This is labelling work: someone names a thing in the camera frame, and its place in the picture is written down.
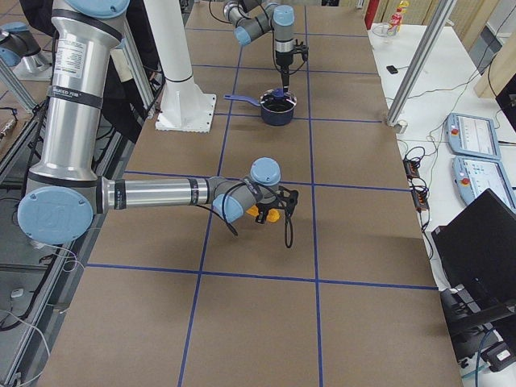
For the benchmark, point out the blue saucepan with handle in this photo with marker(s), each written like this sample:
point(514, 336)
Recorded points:
point(276, 114)

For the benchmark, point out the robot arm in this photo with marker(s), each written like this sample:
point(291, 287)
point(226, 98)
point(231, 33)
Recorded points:
point(254, 19)
point(63, 192)

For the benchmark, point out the black monitor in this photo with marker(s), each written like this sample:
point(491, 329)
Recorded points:
point(477, 248)

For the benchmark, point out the orange black power strip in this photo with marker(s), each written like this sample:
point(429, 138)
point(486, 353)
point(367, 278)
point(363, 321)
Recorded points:
point(418, 187)

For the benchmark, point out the upper teach pendant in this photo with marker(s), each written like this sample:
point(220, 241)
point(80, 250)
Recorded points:
point(469, 135)

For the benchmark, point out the teach pendant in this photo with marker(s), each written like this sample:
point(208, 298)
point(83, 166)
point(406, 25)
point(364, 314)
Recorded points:
point(474, 175)
point(469, 135)

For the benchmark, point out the glass lid blue knob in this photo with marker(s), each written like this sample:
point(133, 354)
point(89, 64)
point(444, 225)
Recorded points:
point(278, 96)

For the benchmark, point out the small black box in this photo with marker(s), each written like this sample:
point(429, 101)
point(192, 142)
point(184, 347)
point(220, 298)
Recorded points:
point(392, 69)

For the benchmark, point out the aluminium frame post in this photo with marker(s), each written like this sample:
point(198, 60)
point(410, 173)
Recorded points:
point(423, 50)

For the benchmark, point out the red drink bottle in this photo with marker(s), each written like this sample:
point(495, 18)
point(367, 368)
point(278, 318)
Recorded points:
point(395, 21)

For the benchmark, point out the white pedestal base plate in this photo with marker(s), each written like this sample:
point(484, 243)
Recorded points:
point(189, 114)

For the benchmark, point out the white camera pedestal column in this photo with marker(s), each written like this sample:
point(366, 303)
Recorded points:
point(169, 35)

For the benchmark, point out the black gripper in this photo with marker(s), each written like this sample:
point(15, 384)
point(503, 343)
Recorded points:
point(283, 60)
point(263, 212)

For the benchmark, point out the lower teach pendant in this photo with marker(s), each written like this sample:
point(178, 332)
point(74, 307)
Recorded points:
point(474, 175)

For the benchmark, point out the yellow toy corn cob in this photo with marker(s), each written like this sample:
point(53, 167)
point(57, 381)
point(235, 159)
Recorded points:
point(272, 216)

